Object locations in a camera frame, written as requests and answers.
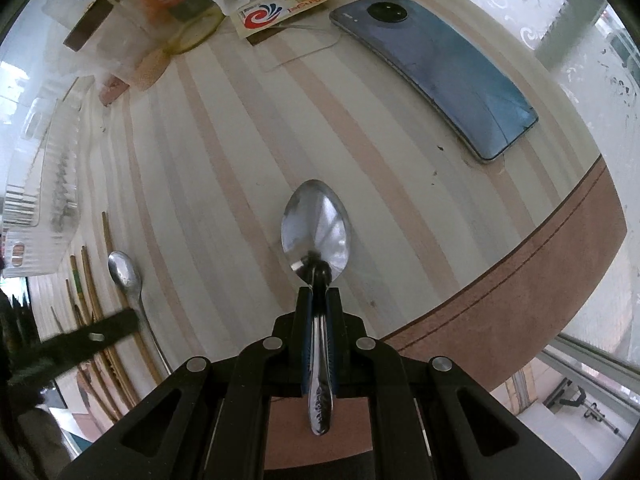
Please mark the steel spoon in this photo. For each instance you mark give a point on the steel spoon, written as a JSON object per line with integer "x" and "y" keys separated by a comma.
{"x": 126, "y": 277}
{"x": 315, "y": 239}

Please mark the blue smartphone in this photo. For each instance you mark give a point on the blue smartphone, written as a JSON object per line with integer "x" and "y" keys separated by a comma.
{"x": 482, "y": 105}

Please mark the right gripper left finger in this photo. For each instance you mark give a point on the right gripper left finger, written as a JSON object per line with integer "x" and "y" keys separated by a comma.
{"x": 301, "y": 338}

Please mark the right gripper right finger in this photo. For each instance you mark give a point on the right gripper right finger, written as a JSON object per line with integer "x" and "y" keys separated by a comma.
{"x": 338, "y": 341}

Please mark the jar with brown lid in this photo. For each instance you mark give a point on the jar with brown lid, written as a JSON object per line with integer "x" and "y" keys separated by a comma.
{"x": 119, "y": 45}

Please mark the striped cat table mat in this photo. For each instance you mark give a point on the striped cat table mat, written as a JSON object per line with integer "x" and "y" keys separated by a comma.
{"x": 485, "y": 262}

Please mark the clear plastic storage tray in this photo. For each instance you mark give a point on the clear plastic storage tray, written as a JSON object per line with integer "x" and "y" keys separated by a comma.
{"x": 40, "y": 213}

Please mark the green banded wooden chopstick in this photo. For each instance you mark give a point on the green banded wooden chopstick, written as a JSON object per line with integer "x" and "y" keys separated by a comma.
{"x": 83, "y": 297}

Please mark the small red white card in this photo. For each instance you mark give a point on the small red white card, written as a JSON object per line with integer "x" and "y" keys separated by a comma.
{"x": 260, "y": 15}

